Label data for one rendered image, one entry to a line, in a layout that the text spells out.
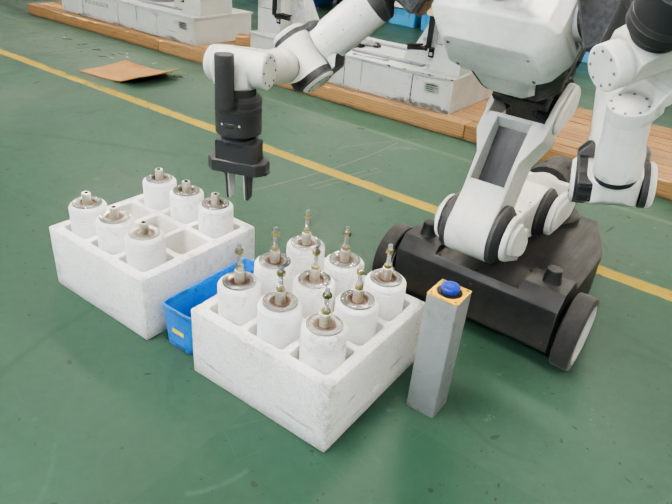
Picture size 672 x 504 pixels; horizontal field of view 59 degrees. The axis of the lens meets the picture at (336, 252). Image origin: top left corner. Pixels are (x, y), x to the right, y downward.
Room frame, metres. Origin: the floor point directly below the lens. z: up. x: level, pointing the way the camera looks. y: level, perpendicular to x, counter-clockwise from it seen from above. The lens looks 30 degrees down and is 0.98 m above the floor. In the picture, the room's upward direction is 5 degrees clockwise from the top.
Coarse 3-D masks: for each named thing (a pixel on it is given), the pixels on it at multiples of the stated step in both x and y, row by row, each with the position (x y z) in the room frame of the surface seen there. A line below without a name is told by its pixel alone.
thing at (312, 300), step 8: (296, 280) 1.11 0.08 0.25; (296, 288) 1.09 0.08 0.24; (304, 288) 1.09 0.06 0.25; (304, 296) 1.08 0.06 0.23; (312, 296) 1.08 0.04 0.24; (320, 296) 1.08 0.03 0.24; (304, 304) 1.08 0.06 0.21; (312, 304) 1.08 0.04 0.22; (320, 304) 1.08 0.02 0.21; (304, 312) 1.08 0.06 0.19; (312, 312) 1.07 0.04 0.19
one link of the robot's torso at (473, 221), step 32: (576, 96) 1.40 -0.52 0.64; (480, 128) 1.36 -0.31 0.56; (512, 128) 1.37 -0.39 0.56; (544, 128) 1.30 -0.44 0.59; (480, 160) 1.33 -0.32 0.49; (512, 160) 1.33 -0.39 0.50; (480, 192) 1.27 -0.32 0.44; (512, 192) 1.27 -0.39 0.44; (448, 224) 1.25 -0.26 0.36; (480, 224) 1.21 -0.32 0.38; (480, 256) 1.20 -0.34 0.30
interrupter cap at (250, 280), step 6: (228, 276) 1.10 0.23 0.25; (246, 276) 1.11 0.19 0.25; (252, 276) 1.11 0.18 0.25; (222, 282) 1.07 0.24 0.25; (228, 282) 1.08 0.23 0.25; (234, 282) 1.08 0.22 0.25; (246, 282) 1.09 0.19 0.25; (252, 282) 1.08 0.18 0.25; (228, 288) 1.06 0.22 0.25; (234, 288) 1.05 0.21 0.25; (240, 288) 1.06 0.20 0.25; (246, 288) 1.06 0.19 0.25
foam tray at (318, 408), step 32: (192, 320) 1.06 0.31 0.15; (224, 320) 1.04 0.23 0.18; (256, 320) 1.05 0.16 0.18; (384, 320) 1.09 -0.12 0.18; (416, 320) 1.14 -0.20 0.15; (224, 352) 1.01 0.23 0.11; (256, 352) 0.96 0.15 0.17; (288, 352) 0.95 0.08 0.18; (352, 352) 0.98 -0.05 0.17; (384, 352) 1.02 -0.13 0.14; (224, 384) 1.01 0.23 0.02; (256, 384) 0.96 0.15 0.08; (288, 384) 0.91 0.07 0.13; (320, 384) 0.87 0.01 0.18; (352, 384) 0.92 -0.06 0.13; (384, 384) 1.05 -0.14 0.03; (288, 416) 0.91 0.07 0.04; (320, 416) 0.86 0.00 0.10; (352, 416) 0.94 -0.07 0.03; (320, 448) 0.86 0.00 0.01
